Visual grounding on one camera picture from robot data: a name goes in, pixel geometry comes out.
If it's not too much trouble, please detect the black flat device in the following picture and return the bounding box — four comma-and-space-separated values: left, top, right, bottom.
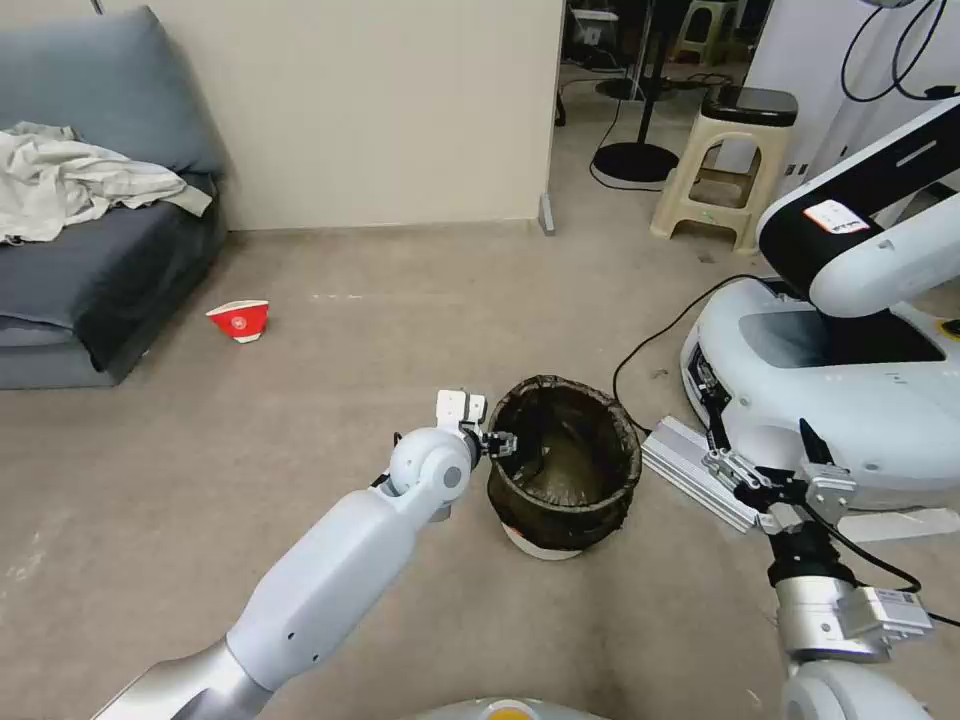
700, 84, 801, 128

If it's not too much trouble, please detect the silver aluminium profile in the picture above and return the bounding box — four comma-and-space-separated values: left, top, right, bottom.
641, 416, 763, 536

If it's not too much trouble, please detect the red paper bowl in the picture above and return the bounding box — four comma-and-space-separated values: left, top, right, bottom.
206, 297, 274, 347

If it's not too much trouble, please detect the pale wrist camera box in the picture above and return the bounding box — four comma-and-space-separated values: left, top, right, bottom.
799, 461, 859, 528

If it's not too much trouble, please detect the beige crumpled cloth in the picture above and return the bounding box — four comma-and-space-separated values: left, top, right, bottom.
0, 121, 216, 246

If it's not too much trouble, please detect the beige plastic stool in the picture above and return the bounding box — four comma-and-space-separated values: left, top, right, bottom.
648, 101, 790, 258

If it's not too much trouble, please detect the grey sofa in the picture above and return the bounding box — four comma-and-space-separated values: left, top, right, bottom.
0, 5, 231, 391

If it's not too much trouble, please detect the black fan stand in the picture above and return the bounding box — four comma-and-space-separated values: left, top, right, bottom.
590, 0, 681, 191

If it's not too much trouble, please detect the green plastic stool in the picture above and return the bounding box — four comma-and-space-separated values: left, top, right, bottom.
671, 0, 752, 66

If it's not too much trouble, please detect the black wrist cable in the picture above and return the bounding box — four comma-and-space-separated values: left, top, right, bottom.
813, 513, 960, 628

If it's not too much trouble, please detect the black floor cable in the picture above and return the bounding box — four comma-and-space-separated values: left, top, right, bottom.
611, 274, 786, 441

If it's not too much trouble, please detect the black hanging cable loop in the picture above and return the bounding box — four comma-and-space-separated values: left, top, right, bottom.
839, 0, 960, 103

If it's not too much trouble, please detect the trash can with black bag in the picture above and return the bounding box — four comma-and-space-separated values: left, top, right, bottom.
485, 372, 645, 563

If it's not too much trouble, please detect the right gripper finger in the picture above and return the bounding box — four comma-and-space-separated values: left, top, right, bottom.
797, 416, 856, 481
693, 371, 789, 498

